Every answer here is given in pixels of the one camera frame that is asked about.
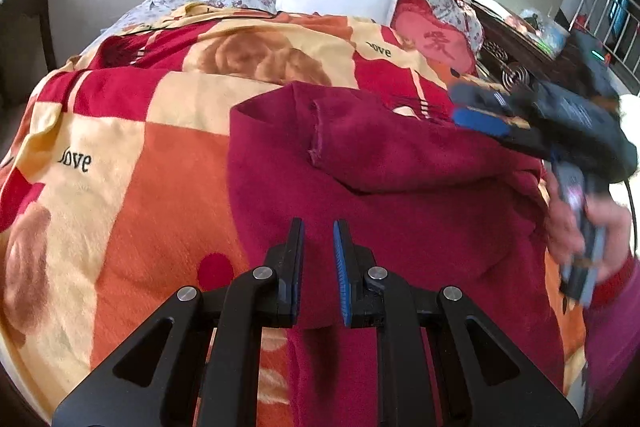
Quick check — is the dark wooden side table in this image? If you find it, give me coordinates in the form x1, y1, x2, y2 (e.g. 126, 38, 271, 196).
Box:
0, 0, 60, 110

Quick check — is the metal stair railing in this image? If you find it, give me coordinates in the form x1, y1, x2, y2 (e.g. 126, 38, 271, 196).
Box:
575, 0, 640, 75

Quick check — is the floral bed sheet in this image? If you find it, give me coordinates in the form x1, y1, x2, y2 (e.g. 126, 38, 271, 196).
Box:
102, 0, 168, 35

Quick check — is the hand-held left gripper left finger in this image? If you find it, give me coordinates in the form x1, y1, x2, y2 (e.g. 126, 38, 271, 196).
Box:
51, 218, 306, 427

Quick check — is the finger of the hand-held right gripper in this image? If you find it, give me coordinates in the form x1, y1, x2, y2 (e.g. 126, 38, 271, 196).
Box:
451, 106, 553, 158
448, 81, 538, 114

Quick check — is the clutter of plastic bags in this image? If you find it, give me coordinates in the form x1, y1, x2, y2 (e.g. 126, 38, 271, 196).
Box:
517, 6, 572, 55

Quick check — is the maroon fleece garment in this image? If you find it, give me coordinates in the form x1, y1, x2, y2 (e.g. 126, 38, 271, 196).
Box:
227, 82, 568, 427

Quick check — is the dark carved wooden cabinet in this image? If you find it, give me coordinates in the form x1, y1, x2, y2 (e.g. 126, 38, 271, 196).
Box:
470, 0, 593, 100

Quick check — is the person's right forearm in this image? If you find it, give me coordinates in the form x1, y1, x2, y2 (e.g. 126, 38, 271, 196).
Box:
582, 254, 640, 410

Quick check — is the person's right hand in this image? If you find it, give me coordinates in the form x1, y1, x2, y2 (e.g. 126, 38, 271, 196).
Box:
544, 164, 635, 290

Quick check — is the red heart cushion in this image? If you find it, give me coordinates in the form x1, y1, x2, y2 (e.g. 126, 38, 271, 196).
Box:
390, 0, 479, 76

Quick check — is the red orange checked blanket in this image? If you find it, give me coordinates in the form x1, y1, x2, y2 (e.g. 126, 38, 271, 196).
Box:
0, 2, 591, 427

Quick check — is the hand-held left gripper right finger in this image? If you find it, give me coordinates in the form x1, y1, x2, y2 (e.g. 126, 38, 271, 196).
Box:
333, 219, 581, 427

